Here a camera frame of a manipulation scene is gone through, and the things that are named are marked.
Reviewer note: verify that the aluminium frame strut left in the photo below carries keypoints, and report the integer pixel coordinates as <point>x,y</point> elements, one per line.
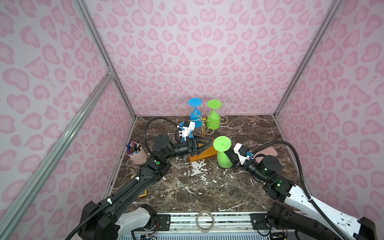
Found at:
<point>31,189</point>

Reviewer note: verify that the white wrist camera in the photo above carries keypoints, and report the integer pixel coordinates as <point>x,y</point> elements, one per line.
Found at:
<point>243,152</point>
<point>178,134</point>

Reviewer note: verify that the green wine glass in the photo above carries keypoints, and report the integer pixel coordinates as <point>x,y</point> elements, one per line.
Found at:
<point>221,145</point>
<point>213,119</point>

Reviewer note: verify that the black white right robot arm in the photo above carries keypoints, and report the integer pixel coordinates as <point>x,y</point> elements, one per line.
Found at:
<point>297,209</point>

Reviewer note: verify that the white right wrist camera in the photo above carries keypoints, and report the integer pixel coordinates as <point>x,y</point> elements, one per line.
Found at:
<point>243,152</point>

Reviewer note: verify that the blue wine glass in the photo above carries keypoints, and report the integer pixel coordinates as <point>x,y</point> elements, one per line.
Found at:
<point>187,127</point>
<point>196,115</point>

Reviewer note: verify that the pink pen holder cup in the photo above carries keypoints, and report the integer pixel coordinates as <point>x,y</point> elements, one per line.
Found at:
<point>136,153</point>

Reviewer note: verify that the pink pencil case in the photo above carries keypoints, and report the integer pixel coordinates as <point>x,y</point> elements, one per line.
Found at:
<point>268,151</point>

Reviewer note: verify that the clear tape roll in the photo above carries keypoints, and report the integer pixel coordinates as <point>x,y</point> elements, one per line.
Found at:
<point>205,221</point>

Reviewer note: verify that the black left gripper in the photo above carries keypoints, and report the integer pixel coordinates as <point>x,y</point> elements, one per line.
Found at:
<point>190,145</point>

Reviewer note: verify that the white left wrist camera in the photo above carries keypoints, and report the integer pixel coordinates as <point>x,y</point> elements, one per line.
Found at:
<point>178,134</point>

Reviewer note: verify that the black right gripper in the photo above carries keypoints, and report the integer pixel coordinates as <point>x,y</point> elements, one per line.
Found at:
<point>233,158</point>

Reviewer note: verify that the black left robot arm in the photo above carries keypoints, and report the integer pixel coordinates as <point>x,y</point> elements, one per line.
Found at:
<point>129,192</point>

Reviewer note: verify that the yellow calculator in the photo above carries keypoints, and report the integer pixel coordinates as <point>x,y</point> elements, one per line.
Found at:
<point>143,194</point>

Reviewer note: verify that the aluminium front rail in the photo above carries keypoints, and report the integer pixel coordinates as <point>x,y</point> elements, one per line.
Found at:
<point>142,224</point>

